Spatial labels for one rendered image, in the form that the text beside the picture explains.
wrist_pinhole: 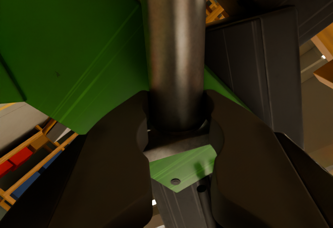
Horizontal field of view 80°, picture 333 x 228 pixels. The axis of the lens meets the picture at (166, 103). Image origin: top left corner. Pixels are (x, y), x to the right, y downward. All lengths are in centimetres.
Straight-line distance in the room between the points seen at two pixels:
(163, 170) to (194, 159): 3
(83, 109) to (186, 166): 11
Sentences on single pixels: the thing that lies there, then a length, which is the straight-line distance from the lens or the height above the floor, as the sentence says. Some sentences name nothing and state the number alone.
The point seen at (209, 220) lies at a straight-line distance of 23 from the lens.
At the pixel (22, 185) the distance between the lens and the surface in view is 541.
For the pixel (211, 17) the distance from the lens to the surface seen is 303.
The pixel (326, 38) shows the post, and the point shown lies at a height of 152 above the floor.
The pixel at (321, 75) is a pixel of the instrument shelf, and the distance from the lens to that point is 74.
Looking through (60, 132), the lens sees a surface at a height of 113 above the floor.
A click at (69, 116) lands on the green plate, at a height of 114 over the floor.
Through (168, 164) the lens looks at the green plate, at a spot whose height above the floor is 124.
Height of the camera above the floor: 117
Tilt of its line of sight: 8 degrees up
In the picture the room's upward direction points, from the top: 136 degrees clockwise
